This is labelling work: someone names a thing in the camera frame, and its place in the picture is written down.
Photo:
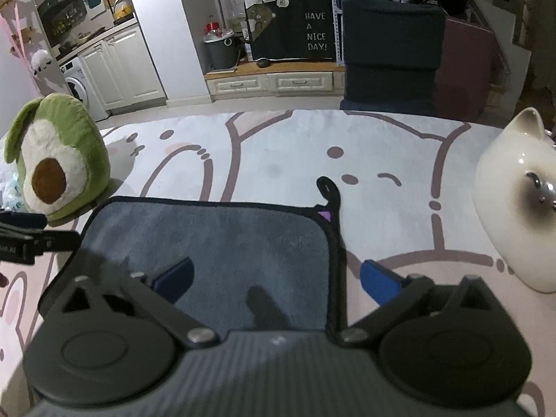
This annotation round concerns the clear plastic bag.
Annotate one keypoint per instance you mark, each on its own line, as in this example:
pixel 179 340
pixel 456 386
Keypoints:
pixel 9 191

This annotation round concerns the white perforated metal rack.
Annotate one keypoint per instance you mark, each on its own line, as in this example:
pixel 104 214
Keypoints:
pixel 336 26

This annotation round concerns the dark blue chair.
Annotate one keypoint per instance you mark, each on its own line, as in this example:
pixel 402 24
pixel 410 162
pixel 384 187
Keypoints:
pixel 391 47

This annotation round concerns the grey trash bin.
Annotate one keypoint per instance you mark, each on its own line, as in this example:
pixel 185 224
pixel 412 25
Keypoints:
pixel 221 52

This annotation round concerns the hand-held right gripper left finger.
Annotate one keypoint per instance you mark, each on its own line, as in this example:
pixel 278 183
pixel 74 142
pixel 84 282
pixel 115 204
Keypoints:
pixel 176 276

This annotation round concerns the black lettered banner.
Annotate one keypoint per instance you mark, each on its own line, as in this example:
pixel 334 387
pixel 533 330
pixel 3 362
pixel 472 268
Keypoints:
pixel 295 30

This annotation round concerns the small white plush toy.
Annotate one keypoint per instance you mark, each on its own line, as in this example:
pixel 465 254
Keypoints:
pixel 42 61

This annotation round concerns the small black round object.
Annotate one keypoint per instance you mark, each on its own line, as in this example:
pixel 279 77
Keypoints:
pixel 263 63

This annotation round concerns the white washing machine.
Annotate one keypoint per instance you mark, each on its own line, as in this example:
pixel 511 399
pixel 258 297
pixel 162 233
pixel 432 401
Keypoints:
pixel 82 89

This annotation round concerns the low wooden drawer cabinet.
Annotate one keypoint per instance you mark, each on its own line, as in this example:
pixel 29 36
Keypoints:
pixel 278 80

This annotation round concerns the white kitchen cabinet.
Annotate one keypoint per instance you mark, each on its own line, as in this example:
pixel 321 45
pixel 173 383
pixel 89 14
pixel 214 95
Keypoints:
pixel 124 65

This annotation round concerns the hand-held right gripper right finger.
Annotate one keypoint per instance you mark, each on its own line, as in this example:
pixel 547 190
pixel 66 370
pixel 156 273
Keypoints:
pixel 378 282

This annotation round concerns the green avocado plush toy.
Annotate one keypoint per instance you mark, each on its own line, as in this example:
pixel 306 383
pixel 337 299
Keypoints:
pixel 61 156

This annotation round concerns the printed pink blanket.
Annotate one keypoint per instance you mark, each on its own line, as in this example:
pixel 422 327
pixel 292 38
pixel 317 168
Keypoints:
pixel 269 152

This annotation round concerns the grey towel with black edging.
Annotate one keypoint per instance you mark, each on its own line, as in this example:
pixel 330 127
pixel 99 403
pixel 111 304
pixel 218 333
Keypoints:
pixel 243 243

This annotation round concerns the white cat plush toy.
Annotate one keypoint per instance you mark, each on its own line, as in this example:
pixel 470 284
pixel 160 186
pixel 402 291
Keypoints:
pixel 508 200

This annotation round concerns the maroon box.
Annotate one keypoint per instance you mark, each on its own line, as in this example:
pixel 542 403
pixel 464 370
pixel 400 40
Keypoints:
pixel 469 65

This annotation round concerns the black kitchen shelf unit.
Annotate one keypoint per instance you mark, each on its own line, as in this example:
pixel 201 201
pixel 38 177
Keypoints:
pixel 63 11

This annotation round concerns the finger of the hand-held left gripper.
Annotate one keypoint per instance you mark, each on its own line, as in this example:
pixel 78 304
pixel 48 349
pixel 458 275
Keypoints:
pixel 21 220
pixel 56 242

